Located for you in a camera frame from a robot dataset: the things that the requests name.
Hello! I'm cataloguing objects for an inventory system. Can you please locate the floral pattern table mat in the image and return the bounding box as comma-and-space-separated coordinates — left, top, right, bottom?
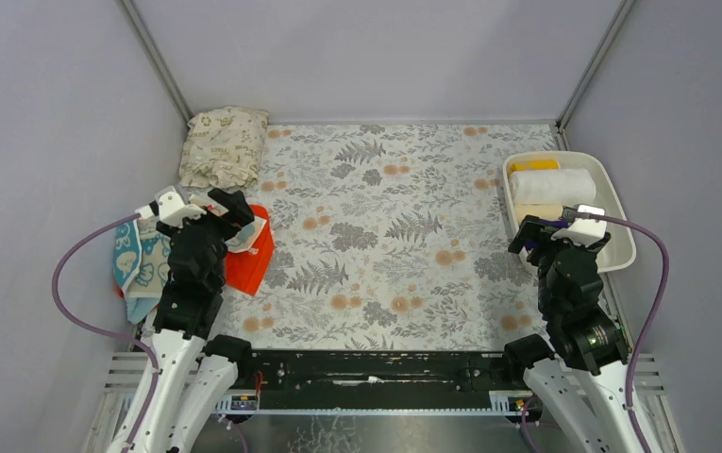
212, 124, 556, 351

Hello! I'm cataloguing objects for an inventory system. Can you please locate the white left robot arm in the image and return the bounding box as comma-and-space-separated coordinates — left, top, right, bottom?
108, 187, 255, 452

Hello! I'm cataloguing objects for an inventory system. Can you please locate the teal bunny pattern towel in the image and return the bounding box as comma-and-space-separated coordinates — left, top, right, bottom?
113, 219, 171, 300

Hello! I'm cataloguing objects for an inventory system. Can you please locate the cream rolled towel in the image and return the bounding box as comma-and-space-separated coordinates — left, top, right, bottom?
513, 204, 563, 225

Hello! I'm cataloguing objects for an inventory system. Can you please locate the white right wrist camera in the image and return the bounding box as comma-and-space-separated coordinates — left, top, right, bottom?
551, 204, 607, 247

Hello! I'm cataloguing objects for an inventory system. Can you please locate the white plastic tray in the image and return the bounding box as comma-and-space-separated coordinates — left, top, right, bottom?
502, 150, 636, 274

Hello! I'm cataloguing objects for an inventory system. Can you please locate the orange red towel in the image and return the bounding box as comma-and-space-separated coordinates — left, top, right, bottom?
225, 205, 275, 296

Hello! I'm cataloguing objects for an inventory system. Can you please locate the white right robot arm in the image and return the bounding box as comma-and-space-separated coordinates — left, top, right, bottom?
504, 205, 670, 452

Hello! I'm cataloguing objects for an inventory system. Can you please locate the yellow rolled towel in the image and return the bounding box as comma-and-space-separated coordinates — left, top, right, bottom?
508, 159, 561, 175

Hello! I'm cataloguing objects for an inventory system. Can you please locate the white rolled towel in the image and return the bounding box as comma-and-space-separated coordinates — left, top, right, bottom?
509, 169, 596, 206

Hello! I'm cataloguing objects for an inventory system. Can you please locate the light blue towel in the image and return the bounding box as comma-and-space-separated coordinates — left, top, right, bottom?
125, 297, 160, 325

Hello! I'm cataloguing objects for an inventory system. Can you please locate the cream leaf print towel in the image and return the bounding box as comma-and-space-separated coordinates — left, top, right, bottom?
178, 107, 269, 189

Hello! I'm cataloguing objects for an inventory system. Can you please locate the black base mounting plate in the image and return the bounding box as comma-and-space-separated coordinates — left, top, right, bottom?
227, 349, 532, 400

